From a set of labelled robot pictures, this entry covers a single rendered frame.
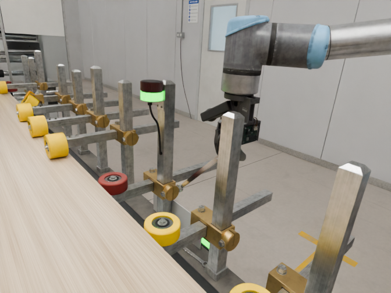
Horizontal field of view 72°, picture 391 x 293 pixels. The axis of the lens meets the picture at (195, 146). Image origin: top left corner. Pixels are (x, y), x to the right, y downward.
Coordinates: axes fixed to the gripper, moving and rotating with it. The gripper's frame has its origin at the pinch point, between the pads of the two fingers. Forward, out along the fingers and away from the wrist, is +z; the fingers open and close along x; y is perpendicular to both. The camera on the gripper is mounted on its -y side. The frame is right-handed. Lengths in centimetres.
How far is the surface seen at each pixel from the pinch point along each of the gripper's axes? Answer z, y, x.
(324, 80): -1, -93, 260
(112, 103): 3, -94, 10
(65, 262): 7.1, 2.9, -43.0
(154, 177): 10.0, -20.8, -9.5
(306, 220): 97, -30, 141
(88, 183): 7.1, -22.5, -29.7
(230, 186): -0.5, 9.8, -8.6
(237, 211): 12.8, 5.5, 1.3
